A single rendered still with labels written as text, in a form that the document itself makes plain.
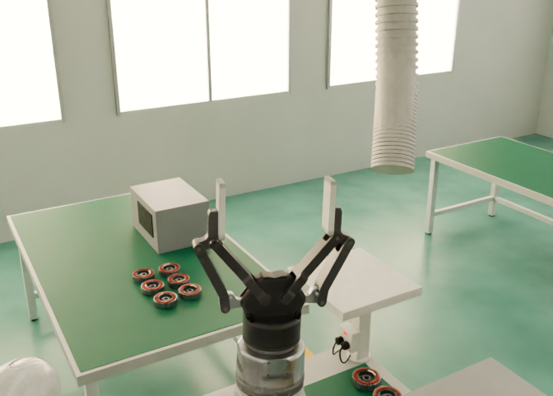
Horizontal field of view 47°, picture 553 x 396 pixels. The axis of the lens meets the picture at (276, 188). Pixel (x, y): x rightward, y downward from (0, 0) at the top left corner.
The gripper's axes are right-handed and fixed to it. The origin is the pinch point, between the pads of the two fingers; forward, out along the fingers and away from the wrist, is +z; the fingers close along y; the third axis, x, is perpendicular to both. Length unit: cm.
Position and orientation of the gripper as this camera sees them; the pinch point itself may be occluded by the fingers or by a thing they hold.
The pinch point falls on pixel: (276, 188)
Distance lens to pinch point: 76.6
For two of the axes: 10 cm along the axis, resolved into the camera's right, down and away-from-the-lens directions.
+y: -9.7, 0.2, -2.2
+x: -2.2, -2.5, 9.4
